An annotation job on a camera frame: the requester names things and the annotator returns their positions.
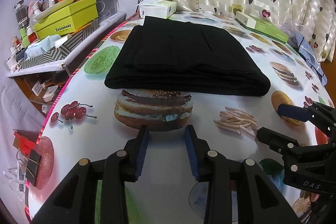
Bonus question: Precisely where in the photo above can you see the black pants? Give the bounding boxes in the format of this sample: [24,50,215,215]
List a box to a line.
[104,16,271,97]

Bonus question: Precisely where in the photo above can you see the blue striped clothing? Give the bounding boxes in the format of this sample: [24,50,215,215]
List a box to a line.
[288,31,327,86]

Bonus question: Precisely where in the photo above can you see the black binder clip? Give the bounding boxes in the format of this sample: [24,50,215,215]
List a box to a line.
[17,149,42,186]

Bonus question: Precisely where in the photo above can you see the red small box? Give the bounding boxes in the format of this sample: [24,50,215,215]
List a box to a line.
[13,129,39,156]

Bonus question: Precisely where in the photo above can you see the green flat box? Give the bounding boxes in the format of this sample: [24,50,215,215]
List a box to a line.
[235,11,289,43]

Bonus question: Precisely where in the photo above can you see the striped black white box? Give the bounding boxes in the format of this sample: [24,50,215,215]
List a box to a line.
[21,19,100,69]

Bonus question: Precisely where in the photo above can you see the white side shelf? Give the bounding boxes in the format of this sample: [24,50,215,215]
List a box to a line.
[6,11,126,78]

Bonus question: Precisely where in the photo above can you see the yellow-green shoe box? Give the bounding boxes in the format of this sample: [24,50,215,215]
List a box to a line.
[34,0,98,38]

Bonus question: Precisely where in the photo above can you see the tissue pack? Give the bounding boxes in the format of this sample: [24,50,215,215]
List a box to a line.
[138,0,177,19]

